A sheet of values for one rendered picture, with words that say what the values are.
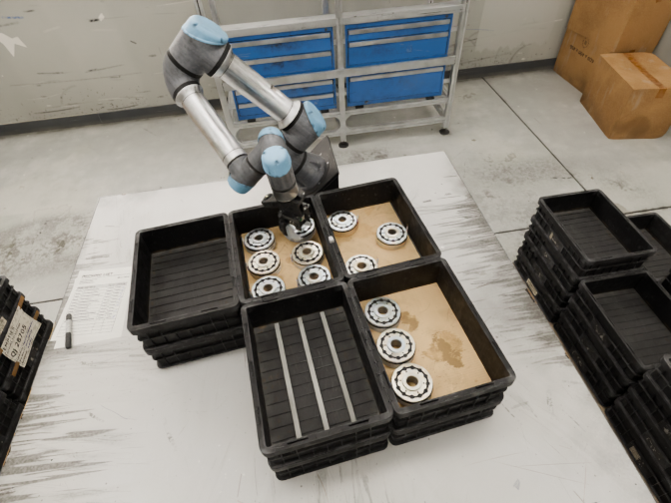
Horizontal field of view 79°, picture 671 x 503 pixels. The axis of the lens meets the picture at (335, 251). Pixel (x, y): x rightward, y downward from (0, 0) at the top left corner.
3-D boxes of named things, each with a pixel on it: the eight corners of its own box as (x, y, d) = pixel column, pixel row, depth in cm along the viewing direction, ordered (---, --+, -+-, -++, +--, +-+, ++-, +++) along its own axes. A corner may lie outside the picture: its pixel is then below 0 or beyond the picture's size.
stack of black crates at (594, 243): (510, 261, 219) (537, 197, 186) (564, 253, 221) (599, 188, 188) (548, 325, 192) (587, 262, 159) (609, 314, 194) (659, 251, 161)
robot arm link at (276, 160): (285, 139, 112) (291, 159, 107) (293, 169, 121) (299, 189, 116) (257, 147, 111) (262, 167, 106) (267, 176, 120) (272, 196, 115)
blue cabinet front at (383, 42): (346, 106, 305) (344, 24, 264) (440, 94, 310) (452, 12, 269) (347, 108, 303) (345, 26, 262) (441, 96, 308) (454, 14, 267)
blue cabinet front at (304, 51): (239, 120, 299) (219, 38, 258) (335, 107, 304) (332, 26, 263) (239, 122, 297) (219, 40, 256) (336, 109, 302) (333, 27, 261)
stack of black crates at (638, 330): (550, 325, 192) (578, 279, 167) (610, 315, 194) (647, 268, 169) (601, 409, 165) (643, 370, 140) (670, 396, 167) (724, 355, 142)
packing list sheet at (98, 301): (74, 272, 154) (74, 271, 154) (137, 262, 156) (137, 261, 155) (47, 349, 132) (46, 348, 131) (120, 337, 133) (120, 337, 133)
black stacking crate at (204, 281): (150, 254, 143) (136, 232, 134) (235, 237, 147) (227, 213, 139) (144, 354, 117) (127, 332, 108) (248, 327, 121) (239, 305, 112)
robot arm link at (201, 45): (302, 142, 158) (169, 43, 127) (329, 114, 151) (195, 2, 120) (305, 160, 150) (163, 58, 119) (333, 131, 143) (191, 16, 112)
